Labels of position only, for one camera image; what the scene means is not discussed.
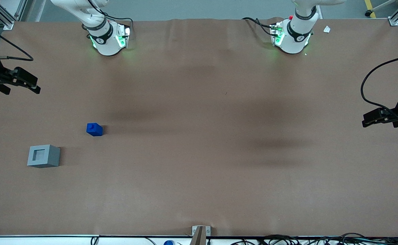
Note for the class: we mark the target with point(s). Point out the beige camera pole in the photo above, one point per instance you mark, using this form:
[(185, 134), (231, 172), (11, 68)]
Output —
[(198, 236)]

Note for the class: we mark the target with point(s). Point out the gray metal bracket plate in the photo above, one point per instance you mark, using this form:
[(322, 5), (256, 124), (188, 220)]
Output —
[(208, 230)]

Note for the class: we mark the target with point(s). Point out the small white paper scrap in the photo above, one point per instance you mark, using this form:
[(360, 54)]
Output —
[(327, 29)]

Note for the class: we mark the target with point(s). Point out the blue plastic insert part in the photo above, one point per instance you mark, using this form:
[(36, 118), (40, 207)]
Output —
[(95, 130)]

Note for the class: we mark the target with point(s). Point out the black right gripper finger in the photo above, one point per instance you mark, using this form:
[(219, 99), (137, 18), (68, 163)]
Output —
[(25, 77), (3, 89)]

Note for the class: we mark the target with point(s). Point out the chair leg with caster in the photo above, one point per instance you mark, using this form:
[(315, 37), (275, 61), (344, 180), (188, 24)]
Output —
[(380, 6)]

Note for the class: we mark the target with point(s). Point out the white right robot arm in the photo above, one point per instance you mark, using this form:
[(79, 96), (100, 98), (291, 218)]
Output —
[(106, 43)]

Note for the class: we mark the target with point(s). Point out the large table cover sheet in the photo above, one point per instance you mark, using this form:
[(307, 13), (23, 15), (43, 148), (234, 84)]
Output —
[(198, 143)]

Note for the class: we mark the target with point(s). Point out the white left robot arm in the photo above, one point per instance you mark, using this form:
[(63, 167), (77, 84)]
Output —
[(292, 43)]

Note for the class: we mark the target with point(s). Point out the gray square base block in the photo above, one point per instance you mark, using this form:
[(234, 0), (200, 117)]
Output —
[(51, 158)]

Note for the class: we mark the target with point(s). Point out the blue round cap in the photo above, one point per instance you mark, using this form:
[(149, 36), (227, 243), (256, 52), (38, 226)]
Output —
[(168, 243)]

